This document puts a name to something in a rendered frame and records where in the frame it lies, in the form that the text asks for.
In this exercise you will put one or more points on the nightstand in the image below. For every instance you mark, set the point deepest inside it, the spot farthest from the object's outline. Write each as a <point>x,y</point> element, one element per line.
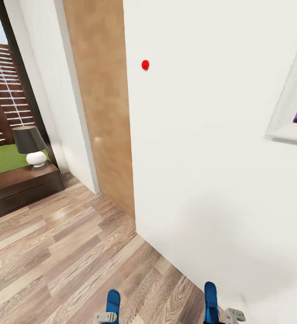
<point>26,185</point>

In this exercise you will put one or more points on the sandal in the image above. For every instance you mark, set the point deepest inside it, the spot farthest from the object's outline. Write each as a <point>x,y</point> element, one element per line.
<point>113,304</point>
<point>211,314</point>

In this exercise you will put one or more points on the sliding door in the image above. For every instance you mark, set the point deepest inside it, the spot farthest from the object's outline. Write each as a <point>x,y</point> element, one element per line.
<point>96,30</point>

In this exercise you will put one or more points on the table lamp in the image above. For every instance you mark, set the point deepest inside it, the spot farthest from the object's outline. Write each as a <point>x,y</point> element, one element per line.
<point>29,141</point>

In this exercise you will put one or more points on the fixed window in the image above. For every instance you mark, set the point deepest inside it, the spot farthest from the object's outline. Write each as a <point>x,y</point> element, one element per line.
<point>18,105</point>

